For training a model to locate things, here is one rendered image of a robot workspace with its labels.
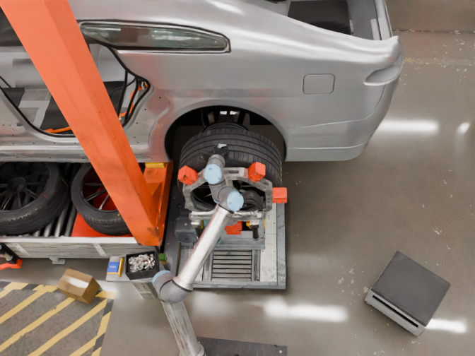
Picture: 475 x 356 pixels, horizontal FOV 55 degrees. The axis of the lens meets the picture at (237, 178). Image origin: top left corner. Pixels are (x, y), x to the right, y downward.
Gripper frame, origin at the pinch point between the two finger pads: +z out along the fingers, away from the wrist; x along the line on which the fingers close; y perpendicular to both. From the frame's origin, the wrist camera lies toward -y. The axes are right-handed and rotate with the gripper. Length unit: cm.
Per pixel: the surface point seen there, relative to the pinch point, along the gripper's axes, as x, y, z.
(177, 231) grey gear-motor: -73, -44, 23
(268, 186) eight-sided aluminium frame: -27.3, 26.7, -1.6
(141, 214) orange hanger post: -32, -48, -19
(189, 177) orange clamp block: -13.8, -17.5, -10.6
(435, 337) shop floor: -151, 128, -3
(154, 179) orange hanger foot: -35, -55, 32
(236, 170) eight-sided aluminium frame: -13.1, 9.5, -6.7
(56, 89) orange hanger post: 60, -48, -68
